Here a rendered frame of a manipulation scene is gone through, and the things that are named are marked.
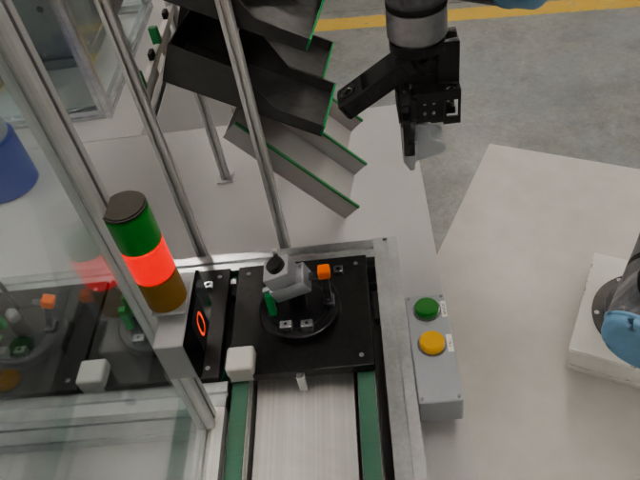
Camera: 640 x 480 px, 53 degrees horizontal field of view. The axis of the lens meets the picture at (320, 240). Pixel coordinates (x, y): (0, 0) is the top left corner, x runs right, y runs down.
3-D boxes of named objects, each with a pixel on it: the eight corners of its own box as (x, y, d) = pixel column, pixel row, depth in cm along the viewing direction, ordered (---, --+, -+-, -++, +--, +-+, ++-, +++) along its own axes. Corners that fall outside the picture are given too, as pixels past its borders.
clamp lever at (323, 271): (334, 292, 110) (329, 263, 105) (334, 302, 109) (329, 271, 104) (313, 294, 111) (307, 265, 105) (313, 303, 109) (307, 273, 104)
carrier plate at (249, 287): (367, 261, 121) (366, 253, 120) (375, 370, 104) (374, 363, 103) (241, 273, 123) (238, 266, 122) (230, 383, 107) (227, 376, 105)
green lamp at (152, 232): (165, 223, 74) (151, 190, 71) (157, 254, 71) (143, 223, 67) (123, 228, 75) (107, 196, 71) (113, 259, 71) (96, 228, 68)
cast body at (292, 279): (311, 270, 108) (290, 246, 104) (311, 291, 105) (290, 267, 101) (269, 286, 111) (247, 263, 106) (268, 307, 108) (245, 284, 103)
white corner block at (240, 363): (258, 357, 109) (253, 344, 106) (257, 381, 106) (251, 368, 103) (231, 360, 110) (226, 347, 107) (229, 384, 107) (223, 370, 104)
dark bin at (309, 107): (332, 93, 119) (345, 60, 114) (321, 137, 111) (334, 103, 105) (186, 41, 116) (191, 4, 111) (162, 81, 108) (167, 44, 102)
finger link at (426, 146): (447, 178, 94) (447, 126, 87) (406, 183, 94) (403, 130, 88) (444, 165, 96) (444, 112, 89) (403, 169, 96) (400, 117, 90)
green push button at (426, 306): (436, 303, 112) (436, 295, 111) (440, 321, 109) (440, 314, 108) (413, 305, 112) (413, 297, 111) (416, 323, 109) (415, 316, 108)
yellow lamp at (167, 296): (190, 280, 81) (178, 253, 78) (184, 311, 78) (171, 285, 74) (150, 284, 82) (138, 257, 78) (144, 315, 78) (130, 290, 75)
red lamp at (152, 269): (177, 252, 78) (165, 224, 74) (171, 284, 74) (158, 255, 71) (137, 257, 78) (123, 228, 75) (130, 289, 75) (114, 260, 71)
